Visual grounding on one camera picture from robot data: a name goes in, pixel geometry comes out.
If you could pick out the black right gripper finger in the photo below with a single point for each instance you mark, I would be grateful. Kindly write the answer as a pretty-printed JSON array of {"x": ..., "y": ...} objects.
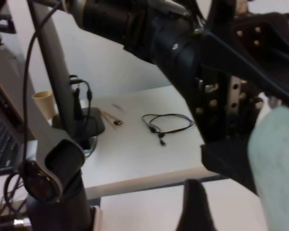
[{"x": 197, "y": 209}]

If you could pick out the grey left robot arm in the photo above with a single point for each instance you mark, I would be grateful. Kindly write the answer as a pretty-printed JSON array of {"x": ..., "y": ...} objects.
[{"x": 55, "y": 60}]

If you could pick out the beige paper cup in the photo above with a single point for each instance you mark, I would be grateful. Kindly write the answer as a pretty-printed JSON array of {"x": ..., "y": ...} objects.
[{"x": 44, "y": 103}]

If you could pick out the wooden stick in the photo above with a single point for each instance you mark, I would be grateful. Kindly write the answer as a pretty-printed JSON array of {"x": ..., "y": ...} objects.
[
  {"x": 109, "y": 116},
  {"x": 107, "y": 119}
]

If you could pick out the black keyboard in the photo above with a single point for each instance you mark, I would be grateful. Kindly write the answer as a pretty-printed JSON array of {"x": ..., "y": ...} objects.
[{"x": 0, "y": 144}]

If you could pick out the small black clip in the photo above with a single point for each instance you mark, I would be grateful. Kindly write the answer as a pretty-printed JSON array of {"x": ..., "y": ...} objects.
[{"x": 118, "y": 122}]

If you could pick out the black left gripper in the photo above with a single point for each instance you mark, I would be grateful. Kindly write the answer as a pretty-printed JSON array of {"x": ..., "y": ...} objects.
[{"x": 212, "y": 115}]

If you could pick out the mint green plastic cup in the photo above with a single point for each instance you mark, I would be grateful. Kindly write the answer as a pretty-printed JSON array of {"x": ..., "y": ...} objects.
[{"x": 277, "y": 168}]

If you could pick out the grey framed monitor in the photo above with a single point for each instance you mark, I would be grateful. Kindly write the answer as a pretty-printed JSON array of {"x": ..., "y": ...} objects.
[{"x": 4, "y": 79}]

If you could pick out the black left camera bracket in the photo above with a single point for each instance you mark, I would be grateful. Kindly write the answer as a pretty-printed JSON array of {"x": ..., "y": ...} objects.
[{"x": 255, "y": 62}]

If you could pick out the black monitor stand base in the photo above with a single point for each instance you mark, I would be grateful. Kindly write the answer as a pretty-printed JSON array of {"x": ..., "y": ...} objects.
[{"x": 91, "y": 122}]

